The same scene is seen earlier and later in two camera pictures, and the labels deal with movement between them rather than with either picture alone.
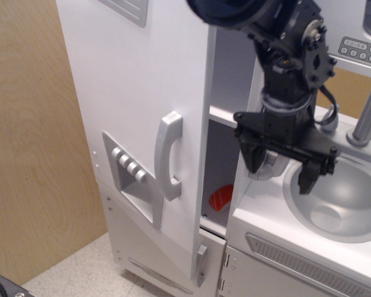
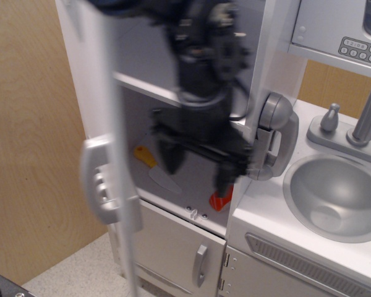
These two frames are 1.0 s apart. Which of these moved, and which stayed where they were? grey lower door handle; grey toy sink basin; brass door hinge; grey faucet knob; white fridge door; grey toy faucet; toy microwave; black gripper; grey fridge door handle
Moved: grey fridge door handle; black gripper; white fridge door
Stayed: grey toy sink basin; grey lower door handle; toy microwave; grey toy faucet; grey faucet knob; brass door hinge
